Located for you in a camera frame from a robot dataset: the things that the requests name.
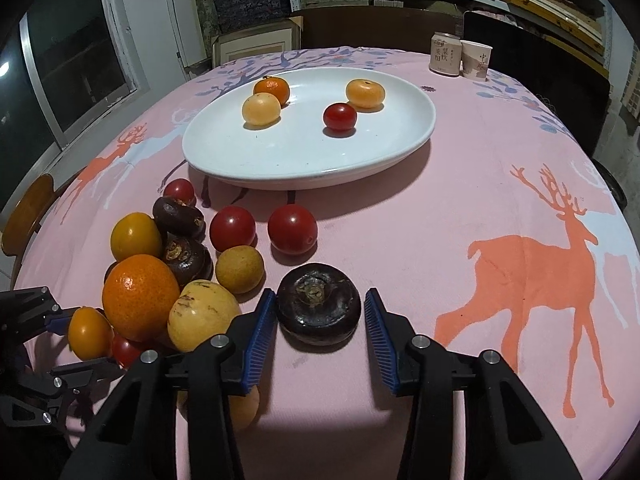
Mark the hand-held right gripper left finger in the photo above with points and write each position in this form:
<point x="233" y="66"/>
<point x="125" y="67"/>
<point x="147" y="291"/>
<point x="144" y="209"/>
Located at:
<point x="260" y="345"/>

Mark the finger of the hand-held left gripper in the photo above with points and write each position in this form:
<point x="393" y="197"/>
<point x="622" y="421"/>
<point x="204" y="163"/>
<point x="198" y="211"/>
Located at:
<point x="30" y="310"/>
<point x="60" y="385"/>

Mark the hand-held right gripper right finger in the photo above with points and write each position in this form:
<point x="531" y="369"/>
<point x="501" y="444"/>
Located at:
<point x="380" y="345"/>

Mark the yellow cherry tomato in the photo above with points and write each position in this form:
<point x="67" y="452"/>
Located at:
<point x="136" y="236"/>
<point x="90" y="332"/>

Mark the pale yellow round fruit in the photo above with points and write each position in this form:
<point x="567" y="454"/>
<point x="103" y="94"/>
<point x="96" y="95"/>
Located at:
<point x="203" y="315"/>
<point x="261" y="110"/>

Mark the pale orange round fruit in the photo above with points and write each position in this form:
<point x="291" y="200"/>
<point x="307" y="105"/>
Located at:
<point x="247" y="410"/>

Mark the dark water chestnut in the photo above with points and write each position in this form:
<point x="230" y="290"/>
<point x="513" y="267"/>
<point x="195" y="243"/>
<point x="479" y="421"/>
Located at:
<point x="187" y="258"/>
<point x="318" y="303"/>
<point x="178" y="217"/>

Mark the red cherry tomato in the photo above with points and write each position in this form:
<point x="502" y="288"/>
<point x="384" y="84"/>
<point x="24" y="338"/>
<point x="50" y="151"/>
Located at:
<point x="179" y="191"/>
<point x="292" y="229"/>
<point x="125" y="351"/>
<point x="340" y="117"/>
<point x="232" y="228"/>

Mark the brownish yellow round fruit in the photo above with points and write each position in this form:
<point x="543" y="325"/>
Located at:
<point x="239" y="268"/>

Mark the large orange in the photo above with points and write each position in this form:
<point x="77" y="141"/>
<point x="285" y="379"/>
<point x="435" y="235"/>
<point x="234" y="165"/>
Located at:
<point x="141" y="297"/>

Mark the white oval plate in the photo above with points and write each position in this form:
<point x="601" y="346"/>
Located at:
<point x="300" y="145"/>

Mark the wooden chair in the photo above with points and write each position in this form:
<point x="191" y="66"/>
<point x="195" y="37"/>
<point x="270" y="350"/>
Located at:
<point x="27" y="210"/>

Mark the pink deer print tablecloth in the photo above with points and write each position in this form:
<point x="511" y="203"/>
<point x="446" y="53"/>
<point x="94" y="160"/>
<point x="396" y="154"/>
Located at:
<point x="425" y="210"/>

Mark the orange cherry tomato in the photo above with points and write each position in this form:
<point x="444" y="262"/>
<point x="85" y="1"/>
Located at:
<point x="366" y="93"/>

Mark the orange mandarin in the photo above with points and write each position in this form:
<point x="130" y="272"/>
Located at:
<point x="271" y="90"/>

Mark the framed picture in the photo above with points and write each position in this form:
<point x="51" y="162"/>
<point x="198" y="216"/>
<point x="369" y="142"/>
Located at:
<point x="250" y="45"/>

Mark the white paper cup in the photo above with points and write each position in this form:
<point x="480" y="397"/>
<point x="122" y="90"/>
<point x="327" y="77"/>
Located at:
<point x="475" y="60"/>

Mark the brown chair back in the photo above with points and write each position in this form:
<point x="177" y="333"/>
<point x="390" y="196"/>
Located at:
<point x="375" y="27"/>

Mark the black chair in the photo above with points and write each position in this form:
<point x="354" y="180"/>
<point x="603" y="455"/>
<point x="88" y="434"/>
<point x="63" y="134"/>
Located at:
<point x="540" y="60"/>

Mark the aluminium frame window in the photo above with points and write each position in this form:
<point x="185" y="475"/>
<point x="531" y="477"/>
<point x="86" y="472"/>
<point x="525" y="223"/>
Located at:
<point x="65" y="50"/>

